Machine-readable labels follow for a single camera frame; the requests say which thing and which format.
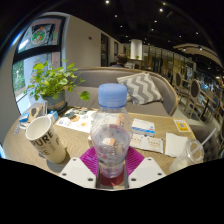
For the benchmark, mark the small light blue packet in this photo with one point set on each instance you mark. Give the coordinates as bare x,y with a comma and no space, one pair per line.
53,115

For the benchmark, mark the grey white chevron cushion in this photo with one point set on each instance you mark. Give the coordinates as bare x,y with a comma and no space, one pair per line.
143,88

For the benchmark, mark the green potted plant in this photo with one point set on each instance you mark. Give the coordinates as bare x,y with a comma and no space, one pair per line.
53,81

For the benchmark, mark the dark grey tufted chair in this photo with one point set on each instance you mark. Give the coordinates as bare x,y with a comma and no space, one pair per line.
208,140

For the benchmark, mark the white mug with lettering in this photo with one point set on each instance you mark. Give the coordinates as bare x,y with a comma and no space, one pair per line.
48,143

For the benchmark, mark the small blue white box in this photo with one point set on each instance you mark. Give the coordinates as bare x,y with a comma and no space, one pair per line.
24,117

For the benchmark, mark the clear plastic cup with straw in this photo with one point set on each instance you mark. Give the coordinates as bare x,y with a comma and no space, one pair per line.
190,156

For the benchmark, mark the colourful menu leaflet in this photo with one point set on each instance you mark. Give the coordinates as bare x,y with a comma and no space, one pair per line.
75,120

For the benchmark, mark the wooden stand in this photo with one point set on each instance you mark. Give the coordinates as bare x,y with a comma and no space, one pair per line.
36,111

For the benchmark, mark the person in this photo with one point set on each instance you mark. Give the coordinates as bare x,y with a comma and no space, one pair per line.
120,60

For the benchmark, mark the blue and white card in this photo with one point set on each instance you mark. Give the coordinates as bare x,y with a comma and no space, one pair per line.
143,127

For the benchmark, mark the white printed leaflet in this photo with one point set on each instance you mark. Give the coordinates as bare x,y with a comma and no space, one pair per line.
148,143

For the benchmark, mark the clear plastic water bottle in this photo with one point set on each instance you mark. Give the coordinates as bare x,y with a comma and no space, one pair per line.
111,133

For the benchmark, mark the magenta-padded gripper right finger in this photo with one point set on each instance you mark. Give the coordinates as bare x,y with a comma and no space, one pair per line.
146,170

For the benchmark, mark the group of wooden dining chairs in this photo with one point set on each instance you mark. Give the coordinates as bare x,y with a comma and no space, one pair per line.
196,91

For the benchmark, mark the white paper napkin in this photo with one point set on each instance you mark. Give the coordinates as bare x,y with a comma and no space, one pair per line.
176,145

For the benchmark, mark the yellow square card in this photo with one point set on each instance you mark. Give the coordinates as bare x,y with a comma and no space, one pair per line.
182,126

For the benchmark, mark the group of ceiling spotlights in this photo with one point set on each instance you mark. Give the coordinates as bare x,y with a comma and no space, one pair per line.
161,10

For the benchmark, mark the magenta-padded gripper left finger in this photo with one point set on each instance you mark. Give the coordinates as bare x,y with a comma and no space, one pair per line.
78,170

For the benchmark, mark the grey curved sofa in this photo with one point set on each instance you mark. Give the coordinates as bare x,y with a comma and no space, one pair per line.
96,78

